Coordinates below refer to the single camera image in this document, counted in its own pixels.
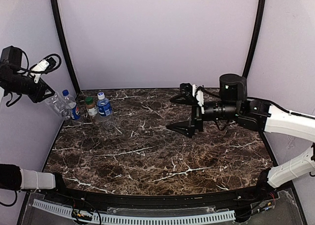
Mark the Pepsi bottle blue label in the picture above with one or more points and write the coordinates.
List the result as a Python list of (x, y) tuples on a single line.
[(71, 102)]

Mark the black right corner frame post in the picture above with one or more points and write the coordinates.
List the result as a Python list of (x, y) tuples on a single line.
[(254, 39)]

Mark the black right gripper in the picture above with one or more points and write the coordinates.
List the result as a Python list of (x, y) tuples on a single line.
[(196, 117)]

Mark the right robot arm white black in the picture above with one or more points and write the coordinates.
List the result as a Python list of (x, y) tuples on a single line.
[(259, 115)]

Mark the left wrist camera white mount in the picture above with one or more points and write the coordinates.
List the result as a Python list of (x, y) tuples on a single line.
[(49, 64)]

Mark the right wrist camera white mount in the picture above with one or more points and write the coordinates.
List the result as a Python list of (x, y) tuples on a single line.
[(192, 95)]

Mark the white slotted cable duct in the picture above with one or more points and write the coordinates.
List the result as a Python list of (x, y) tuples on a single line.
[(108, 219)]

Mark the clear plastic bottle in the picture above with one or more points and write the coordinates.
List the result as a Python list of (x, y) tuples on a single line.
[(59, 106)]

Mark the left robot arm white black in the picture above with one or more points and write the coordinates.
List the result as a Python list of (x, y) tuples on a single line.
[(22, 81)]

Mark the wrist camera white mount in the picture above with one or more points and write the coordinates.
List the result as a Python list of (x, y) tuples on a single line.
[(49, 64), (192, 95)]

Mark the black corner frame post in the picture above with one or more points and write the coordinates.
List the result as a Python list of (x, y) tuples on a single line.
[(63, 43), (254, 39)]

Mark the black left corner frame post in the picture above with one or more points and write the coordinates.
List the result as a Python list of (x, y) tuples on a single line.
[(63, 43)]

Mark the Pocari Sweat bottle white cap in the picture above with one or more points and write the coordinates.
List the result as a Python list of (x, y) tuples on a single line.
[(105, 111)]

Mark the black front table rail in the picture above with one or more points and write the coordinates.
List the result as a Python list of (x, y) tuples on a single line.
[(239, 199)]

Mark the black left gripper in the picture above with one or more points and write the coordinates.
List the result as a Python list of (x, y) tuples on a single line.
[(39, 91)]

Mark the Starbucks coffee bottle green cap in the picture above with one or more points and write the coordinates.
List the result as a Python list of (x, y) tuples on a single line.
[(91, 109)]

